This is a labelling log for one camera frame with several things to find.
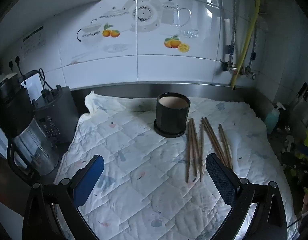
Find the group of wooden chopsticks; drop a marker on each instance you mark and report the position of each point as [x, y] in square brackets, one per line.
[214, 140]

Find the teal soap dispenser bottle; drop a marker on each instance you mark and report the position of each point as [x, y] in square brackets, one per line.
[271, 120]

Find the white plastic spoon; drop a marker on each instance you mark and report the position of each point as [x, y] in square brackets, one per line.
[289, 141]

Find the steel blender jug black lid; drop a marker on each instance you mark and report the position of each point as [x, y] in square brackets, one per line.
[31, 142]

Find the white quilted mat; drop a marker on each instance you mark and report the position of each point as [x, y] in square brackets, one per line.
[134, 155]

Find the wall socket with plug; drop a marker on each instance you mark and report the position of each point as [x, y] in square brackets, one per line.
[14, 63]

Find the black ceramic pot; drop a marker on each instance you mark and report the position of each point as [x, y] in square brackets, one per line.
[169, 120]

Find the grey blender base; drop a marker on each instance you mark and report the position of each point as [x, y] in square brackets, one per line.
[61, 110]

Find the metal gas valve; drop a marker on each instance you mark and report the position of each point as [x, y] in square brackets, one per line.
[237, 70]

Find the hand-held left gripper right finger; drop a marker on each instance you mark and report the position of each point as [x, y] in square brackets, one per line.
[219, 177]

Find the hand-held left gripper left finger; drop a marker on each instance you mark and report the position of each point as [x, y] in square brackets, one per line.
[90, 177]

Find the printed wall label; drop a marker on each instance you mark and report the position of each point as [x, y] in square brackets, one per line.
[34, 41]

